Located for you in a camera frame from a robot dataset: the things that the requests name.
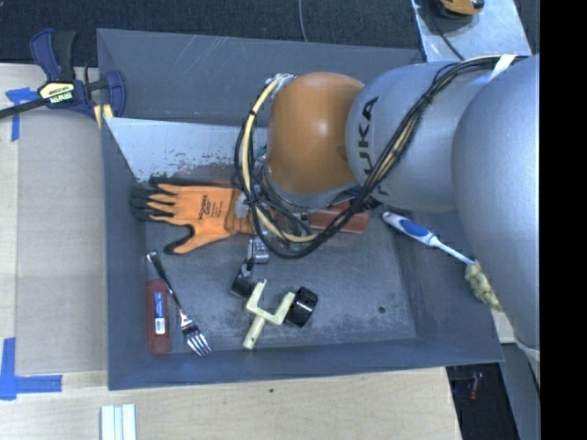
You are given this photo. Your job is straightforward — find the pale yellow knobbly toy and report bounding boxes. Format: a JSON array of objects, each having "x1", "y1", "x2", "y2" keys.
[{"x1": 463, "y1": 259, "x2": 504, "y2": 313}]

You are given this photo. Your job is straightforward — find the pale wood flat board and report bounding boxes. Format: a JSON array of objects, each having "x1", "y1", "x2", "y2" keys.
[{"x1": 16, "y1": 107, "x2": 109, "y2": 376}]

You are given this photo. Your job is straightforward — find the cream bracket with black wheels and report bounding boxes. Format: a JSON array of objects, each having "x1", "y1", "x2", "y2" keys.
[{"x1": 230, "y1": 264, "x2": 319, "y2": 351}]

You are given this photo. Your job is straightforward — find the blue and white toothbrush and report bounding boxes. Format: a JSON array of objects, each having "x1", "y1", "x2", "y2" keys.
[{"x1": 381, "y1": 211, "x2": 477, "y2": 266}]

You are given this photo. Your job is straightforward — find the red-brown flat block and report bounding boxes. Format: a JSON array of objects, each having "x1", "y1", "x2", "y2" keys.
[{"x1": 307, "y1": 201, "x2": 371, "y2": 236}]

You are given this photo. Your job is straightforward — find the orange and black work glove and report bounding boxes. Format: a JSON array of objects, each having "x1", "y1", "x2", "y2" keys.
[{"x1": 129, "y1": 176, "x2": 258, "y2": 256}]

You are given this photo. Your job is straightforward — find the silver metal fork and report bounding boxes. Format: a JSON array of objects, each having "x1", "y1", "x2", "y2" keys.
[{"x1": 146, "y1": 250, "x2": 213, "y2": 358}]

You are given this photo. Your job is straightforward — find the red block with blue label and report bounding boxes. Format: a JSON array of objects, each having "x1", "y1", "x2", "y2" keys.
[{"x1": 146, "y1": 279, "x2": 172, "y2": 357}]

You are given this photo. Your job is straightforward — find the grey metal bin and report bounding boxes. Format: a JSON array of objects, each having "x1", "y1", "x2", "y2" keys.
[{"x1": 95, "y1": 27, "x2": 506, "y2": 391}]

